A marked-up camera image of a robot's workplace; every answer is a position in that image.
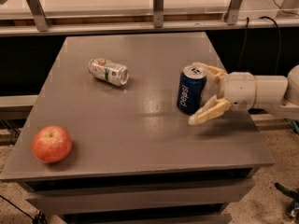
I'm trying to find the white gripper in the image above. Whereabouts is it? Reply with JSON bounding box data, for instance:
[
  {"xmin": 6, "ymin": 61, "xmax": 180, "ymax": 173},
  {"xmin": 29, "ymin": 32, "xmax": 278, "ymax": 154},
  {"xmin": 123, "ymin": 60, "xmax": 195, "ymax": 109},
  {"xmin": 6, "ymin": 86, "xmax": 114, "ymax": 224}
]
[{"xmin": 188, "ymin": 62, "xmax": 256, "ymax": 125}]

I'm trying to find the red apple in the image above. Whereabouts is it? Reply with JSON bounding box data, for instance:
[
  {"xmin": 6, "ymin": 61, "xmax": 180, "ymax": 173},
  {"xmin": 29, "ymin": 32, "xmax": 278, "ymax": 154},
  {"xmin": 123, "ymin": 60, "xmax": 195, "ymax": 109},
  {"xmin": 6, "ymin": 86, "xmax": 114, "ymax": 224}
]
[{"xmin": 32, "ymin": 126, "xmax": 72, "ymax": 163}]

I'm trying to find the blue pepsi can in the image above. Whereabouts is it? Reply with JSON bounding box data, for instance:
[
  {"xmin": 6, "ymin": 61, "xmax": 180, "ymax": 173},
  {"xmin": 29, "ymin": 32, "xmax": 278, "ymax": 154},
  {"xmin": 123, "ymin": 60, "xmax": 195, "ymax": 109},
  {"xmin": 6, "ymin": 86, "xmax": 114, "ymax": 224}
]
[{"xmin": 177, "ymin": 63, "xmax": 206, "ymax": 114}]

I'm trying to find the left metal bracket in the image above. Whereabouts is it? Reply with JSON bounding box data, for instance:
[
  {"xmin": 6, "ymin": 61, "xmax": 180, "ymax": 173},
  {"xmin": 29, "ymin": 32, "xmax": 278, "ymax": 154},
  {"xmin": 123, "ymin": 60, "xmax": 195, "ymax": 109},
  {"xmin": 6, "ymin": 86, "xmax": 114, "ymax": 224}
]
[{"xmin": 26, "ymin": 0, "xmax": 50, "ymax": 32}]

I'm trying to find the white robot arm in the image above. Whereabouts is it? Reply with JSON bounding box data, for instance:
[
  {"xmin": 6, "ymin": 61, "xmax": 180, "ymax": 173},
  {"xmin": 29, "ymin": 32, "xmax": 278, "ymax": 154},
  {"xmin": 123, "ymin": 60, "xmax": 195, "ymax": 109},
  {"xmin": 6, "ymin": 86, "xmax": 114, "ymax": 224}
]
[{"xmin": 188, "ymin": 63, "xmax": 299, "ymax": 125}]

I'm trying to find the middle metal bracket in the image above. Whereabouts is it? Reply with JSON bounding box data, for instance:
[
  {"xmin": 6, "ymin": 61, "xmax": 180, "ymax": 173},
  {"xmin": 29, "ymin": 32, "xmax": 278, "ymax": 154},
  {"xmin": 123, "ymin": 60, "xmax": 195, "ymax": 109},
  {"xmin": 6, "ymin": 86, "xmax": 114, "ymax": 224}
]
[{"xmin": 153, "ymin": 0, "xmax": 164, "ymax": 28}]

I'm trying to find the black cable on floor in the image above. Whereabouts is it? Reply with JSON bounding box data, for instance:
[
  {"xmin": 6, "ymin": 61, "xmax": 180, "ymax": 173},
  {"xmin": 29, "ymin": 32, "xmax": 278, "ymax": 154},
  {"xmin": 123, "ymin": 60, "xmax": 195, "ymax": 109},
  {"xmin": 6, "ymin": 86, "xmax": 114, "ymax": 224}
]
[{"xmin": 0, "ymin": 193, "xmax": 50, "ymax": 224}]

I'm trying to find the right metal bracket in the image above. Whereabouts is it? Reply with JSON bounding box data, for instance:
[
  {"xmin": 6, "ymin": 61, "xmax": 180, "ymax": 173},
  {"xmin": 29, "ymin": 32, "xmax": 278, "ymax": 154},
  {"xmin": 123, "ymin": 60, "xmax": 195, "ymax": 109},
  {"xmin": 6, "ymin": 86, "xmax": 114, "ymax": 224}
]
[{"xmin": 224, "ymin": 0, "xmax": 243, "ymax": 25}]

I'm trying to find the dark tool on floor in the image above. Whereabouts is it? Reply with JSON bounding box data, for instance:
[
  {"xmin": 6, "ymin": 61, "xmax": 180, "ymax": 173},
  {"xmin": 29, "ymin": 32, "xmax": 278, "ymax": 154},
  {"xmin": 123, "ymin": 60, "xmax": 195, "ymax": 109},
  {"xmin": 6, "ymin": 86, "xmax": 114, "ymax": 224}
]
[{"xmin": 275, "ymin": 183, "xmax": 299, "ymax": 224}]

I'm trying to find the metal bracket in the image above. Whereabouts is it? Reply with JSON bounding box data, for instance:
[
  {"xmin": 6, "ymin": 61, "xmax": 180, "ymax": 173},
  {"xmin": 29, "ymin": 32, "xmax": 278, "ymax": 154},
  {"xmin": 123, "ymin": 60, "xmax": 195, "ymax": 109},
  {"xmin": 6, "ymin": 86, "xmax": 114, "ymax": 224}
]
[
  {"xmin": 224, "ymin": 0, "xmax": 243, "ymax": 25},
  {"xmin": 26, "ymin": 0, "xmax": 50, "ymax": 32},
  {"xmin": 153, "ymin": 0, "xmax": 164, "ymax": 28}
]

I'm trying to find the white green soda can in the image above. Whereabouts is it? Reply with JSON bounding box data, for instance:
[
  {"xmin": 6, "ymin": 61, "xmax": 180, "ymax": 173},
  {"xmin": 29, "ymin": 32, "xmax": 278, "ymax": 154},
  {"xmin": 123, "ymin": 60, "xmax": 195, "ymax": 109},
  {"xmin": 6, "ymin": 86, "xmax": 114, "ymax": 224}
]
[{"xmin": 88, "ymin": 58, "xmax": 129, "ymax": 87}]

